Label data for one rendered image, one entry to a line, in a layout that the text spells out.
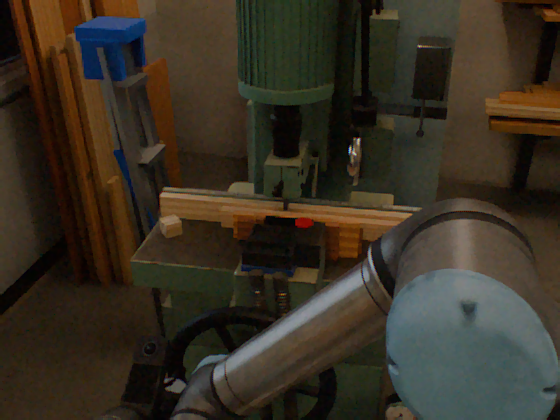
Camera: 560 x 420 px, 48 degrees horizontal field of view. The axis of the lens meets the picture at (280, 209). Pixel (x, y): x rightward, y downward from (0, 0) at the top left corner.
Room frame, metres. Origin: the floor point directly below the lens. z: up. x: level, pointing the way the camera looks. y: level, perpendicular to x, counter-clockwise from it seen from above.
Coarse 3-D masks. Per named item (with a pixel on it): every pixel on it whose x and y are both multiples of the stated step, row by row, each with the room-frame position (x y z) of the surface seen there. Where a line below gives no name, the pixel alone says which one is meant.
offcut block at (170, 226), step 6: (168, 216) 1.12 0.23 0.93; (174, 216) 1.12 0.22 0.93; (162, 222) 1.10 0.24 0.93; (168, 222) 1.10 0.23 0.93; (174, 222) 1.10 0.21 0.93; (180, 222) 1.10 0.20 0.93; (162, 228) 1.10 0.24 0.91; (168, 228) 1.09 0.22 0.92; (174, 228) 1.10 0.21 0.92; (180, 228) 1.10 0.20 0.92; (168, 234) 1.09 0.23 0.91; (174, 234) 1.09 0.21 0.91; (180, 234) 1.10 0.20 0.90
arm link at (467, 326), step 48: (432, 240) 0.43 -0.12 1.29; (480, 240) 0.42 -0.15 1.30; (432, 288) 0.36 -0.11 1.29; (480, 288) 0.35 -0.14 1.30; (528, 288) 0.37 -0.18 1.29; (432, 336) 0.33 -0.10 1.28; (480, 336) 0.33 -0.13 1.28; (528, 336) 0.32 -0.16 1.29; (432, 384) 0.33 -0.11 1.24; (480, 384) 0.32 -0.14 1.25; (528, 384) 0.31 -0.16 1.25
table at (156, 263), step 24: (144, 240) 1.08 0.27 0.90; (168, 240) 1.08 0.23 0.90; (192, 240) 1.08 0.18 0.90; (216, 240) 1.08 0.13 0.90; (144, 264) 1.00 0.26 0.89; (168, 264) 0.99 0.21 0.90; (192, 264) 0.99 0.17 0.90; (216, 264) 0.99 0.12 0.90; (336, 264) 0.99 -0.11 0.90; (168, 288) 0.99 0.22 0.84; (192, 288) 0.98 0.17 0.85; (216, 288) 0.98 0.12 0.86
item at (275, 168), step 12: (300, 144) 1.17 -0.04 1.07; (276, 156) 1.11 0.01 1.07; (300, 156) 1.11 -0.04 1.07; (264, 168) 1.08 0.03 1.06; (276, 168) 1.07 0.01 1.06; (288, 168) 1.07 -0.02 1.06; (300, 168) 1.07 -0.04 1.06; (264, 180) 1.08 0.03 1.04; (276, 180) 1.07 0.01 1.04; (288, 180) 1.07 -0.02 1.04; (300, 180) 1.07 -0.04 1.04; (264, 192) 1.08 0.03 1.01; (288, 192) 1.07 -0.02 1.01; (300, 192) 1.08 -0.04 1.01
